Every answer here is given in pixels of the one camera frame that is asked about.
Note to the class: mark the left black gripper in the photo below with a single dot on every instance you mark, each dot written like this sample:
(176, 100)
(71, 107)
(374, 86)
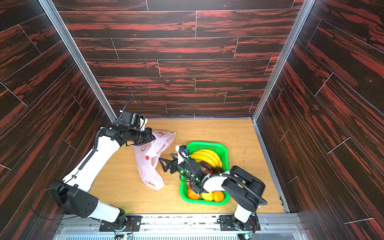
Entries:
(149, 136)

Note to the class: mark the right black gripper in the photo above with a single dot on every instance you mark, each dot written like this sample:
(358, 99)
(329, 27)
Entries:
(174, 165)

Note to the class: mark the pink printed plastic bag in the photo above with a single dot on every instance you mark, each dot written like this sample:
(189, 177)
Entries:
(147, 158)

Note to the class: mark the dark round fake mangosteen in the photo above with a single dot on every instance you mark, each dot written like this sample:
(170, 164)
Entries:
(217, 170)

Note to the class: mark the orange fake orange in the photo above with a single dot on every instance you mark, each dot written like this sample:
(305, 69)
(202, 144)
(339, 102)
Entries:
(192, 195)
(218, 196)

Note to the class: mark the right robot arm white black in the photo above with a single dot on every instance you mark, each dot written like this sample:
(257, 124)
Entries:
(240, 185)

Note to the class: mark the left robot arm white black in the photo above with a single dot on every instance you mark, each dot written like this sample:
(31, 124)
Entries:
(72, 192)

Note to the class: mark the dark brown fake date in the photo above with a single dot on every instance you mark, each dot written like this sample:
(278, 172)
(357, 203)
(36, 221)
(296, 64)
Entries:
(206, 165)

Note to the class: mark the yellow fake banana bunch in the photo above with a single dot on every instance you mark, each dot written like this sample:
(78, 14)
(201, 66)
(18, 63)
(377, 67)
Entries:
(207, 156)

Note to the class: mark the yellow fake lemon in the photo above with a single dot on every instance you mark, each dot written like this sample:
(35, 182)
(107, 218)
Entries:
(207, 196)

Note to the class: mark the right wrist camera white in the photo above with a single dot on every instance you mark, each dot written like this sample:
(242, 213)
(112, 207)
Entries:
(182, 153)

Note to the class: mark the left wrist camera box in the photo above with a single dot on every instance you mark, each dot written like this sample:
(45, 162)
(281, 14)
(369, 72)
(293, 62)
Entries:
(131, 120)

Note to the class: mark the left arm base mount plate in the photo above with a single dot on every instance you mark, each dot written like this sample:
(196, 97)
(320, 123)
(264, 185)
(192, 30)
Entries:
(128, 223)

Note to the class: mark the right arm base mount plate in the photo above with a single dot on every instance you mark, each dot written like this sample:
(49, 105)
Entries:
(230, 223)

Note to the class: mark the metal front rail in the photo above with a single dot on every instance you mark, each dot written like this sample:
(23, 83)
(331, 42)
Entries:
(185, 227)

